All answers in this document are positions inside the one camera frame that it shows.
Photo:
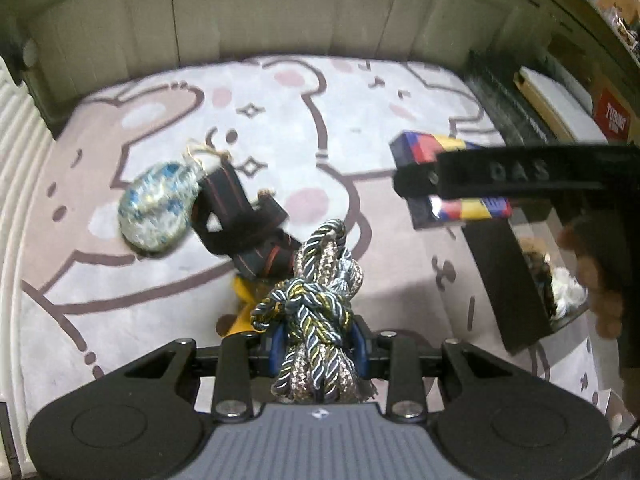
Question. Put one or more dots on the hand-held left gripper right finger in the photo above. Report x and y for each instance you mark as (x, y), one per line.
(361, 345)

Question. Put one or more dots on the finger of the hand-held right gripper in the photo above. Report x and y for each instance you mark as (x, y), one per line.
(475, 172)

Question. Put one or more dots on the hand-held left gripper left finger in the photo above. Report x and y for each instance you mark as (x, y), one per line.
(277, 355)

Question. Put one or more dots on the colourful card box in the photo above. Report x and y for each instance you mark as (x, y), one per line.
(425, 145)

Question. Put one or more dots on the beige flower hair clip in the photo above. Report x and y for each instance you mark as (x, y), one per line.
(532, 255)

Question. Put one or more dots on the white yarn bundle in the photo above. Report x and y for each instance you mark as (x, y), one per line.
(567, 287)

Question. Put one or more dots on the black cardboard box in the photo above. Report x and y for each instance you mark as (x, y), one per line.
(505, 280)

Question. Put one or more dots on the blue white patterned pouch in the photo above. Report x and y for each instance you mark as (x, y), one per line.
(155, 205)

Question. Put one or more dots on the person's right hand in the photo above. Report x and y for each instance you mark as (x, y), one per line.
(590, 270)

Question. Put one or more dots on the black wrapped crate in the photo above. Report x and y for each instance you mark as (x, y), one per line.
(500, 100)

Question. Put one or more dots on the red beer carton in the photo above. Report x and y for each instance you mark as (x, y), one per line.
(614, 115)

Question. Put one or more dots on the tan cardboard sheet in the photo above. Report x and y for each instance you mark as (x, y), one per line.
(522, 82)

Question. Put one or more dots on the white tablet case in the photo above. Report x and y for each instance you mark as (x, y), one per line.
(560, 100)

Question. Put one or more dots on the bagged snacks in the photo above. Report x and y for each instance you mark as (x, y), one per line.
(625, 25)

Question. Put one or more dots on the dark grey countertop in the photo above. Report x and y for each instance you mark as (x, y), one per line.
(585, 5)

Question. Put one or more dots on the bear printed blanket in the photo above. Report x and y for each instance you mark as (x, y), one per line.
(150, 125)

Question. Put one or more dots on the cream kitchen cabinet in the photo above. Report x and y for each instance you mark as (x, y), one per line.
(250, 5)

